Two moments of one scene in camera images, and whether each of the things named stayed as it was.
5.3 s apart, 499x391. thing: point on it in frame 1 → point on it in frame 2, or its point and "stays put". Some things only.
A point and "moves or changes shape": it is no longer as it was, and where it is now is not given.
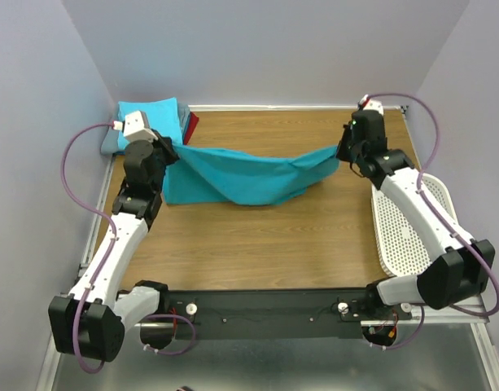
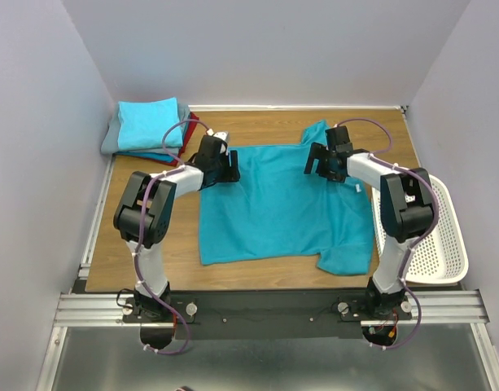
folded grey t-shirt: (111, 145) stays put
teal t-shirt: (199, 174) moves or changes shape
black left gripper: (164, 143) → (231, 173)
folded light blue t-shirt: (162, 115) stays put
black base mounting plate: (273, 314) stays put
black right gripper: (340, 152) → (316, 152)
